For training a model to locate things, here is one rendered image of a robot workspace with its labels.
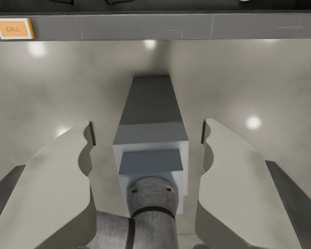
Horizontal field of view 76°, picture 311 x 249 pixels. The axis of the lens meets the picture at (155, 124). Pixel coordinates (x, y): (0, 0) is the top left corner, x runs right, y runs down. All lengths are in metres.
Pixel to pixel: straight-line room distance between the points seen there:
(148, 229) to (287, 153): 1.64
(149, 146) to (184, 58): 0.84
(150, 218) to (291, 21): 0.47
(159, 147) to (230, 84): 0.95
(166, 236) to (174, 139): 0.28
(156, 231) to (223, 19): 0.43
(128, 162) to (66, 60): 0.98
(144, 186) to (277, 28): 0.45
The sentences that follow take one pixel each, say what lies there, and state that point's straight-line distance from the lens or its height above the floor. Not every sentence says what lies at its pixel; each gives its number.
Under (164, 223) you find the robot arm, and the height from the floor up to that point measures 1.03.
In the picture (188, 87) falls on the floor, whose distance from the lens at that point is 1.41.
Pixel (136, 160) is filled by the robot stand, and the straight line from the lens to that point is 0.61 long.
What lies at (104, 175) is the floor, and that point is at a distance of 1.84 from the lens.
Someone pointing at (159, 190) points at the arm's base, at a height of 0.94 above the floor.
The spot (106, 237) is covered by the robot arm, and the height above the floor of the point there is 1.08.
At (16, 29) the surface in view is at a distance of 0.42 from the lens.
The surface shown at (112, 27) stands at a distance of 0.38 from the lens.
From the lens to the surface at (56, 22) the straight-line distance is 0.40.
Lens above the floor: 1.32
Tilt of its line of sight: 62 degrees down
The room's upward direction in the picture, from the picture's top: 178 degrees clockwise
